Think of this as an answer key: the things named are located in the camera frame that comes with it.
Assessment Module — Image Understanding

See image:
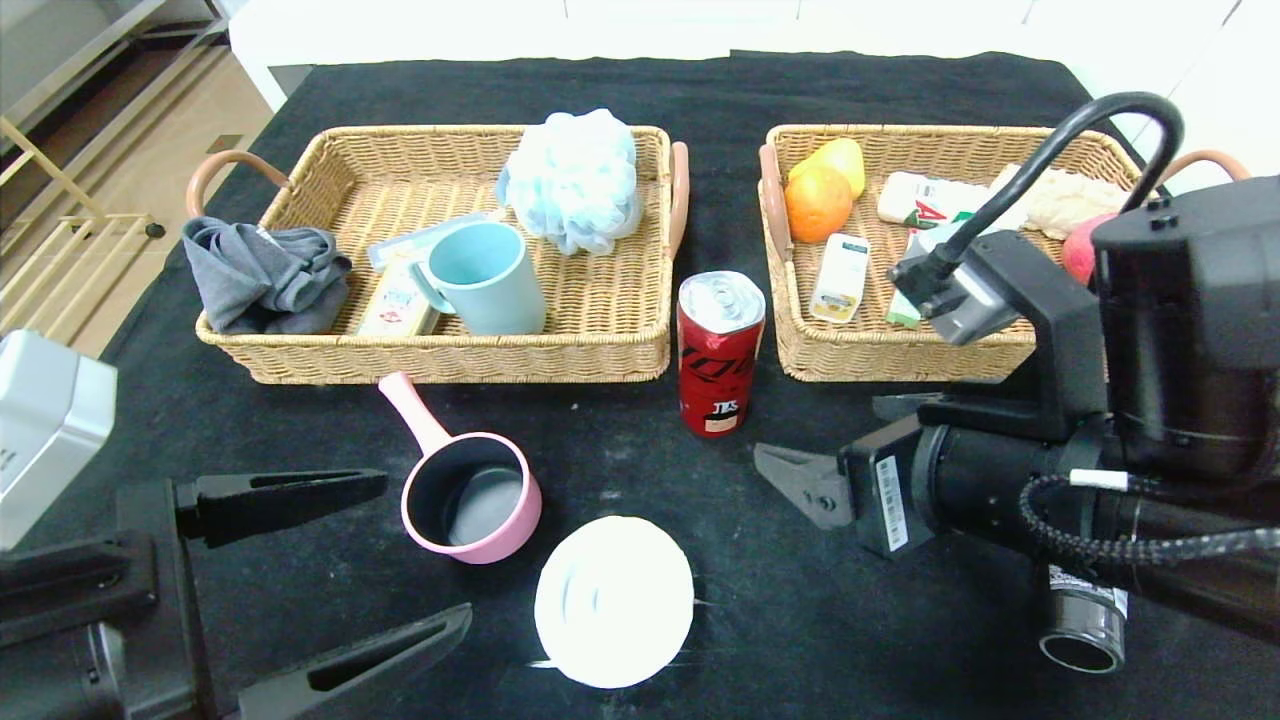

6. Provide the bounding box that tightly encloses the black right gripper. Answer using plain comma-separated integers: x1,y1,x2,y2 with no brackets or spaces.
753,392,1056,562

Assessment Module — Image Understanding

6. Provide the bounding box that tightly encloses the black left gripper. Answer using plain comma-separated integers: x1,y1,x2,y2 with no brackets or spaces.
0,467,474,720

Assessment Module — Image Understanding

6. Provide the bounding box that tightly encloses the red Hi-Chew candy pack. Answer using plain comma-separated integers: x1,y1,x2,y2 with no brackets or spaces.
885,228,946,329

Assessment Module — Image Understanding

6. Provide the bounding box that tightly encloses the red soda can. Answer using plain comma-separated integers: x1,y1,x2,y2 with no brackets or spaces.
677,271,767,439

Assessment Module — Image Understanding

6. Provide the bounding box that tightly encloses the small white juice carton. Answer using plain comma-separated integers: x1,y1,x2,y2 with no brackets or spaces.
810,233,871,325

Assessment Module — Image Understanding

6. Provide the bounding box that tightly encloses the black cosmetic tube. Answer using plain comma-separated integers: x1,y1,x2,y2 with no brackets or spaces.
1038,565,1129,675

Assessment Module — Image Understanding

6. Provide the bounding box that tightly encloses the wicker basket holding food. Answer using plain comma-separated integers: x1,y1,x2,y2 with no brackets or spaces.
758,124,1251,384

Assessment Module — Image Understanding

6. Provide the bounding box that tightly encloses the wicker basket holding household items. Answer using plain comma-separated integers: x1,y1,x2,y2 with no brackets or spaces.
185,124,691,386

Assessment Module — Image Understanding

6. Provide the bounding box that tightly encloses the black tablecloth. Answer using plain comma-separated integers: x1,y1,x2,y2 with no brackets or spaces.
0,52,1280,720

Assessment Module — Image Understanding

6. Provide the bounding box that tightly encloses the orange fruit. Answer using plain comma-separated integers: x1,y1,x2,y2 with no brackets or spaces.
784,165,855,245

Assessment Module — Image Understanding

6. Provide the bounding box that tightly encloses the white yogurt drink bottle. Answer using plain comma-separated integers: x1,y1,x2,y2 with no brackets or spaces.
877,171,1001,229

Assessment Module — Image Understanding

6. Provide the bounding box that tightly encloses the white round plate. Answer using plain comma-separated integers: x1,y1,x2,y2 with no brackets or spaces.
533,516,695,690

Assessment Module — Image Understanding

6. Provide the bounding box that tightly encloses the yellowish printed soap box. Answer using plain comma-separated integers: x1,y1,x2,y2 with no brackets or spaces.
356,252,442,338

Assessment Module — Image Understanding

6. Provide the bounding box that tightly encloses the yellow mango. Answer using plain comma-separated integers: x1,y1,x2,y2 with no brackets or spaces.
788,138,866,200

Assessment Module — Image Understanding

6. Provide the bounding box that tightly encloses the red apple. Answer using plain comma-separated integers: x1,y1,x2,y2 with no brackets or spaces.
1062,212,1121,286

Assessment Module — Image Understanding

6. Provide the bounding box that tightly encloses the teal ceramic mug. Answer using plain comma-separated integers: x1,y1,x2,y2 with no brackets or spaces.
408,221,548,337

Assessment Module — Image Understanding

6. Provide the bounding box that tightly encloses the grey crumpled cloth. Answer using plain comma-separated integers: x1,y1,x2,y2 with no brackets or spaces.
181,217,353,336

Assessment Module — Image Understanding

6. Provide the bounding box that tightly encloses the light blue bath loofah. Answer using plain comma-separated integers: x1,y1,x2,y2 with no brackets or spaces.
496,108,645,256

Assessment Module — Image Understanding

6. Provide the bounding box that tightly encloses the wooden rack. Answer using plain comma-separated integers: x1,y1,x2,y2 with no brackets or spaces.
0,115,169,341

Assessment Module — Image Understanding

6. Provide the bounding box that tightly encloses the white bench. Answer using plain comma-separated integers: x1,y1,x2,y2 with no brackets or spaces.
230,0,1071,113

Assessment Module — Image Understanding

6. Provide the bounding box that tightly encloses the low wooden shelf unit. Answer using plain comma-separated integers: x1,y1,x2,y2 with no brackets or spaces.
0,0,233,131

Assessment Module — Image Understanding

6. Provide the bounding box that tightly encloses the pink saucepan with handle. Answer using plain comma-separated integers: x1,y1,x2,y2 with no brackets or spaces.
378,372,544,565

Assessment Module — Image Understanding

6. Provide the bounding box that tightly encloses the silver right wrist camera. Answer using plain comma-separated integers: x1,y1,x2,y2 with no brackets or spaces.
888,230,1026,348

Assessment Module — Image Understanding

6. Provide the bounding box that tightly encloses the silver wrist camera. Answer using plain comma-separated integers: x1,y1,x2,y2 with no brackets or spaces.
888,230,1026,348
0,330,118,551

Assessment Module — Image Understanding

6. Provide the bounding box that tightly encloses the braided cable with white tag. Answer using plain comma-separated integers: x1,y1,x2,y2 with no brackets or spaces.
1018,468,1280,568

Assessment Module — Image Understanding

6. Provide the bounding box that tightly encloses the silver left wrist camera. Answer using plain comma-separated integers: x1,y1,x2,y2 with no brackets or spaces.
0,330,118,551

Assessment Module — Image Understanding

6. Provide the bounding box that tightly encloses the black camera cable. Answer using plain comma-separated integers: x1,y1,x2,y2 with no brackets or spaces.
925,92,1186,286

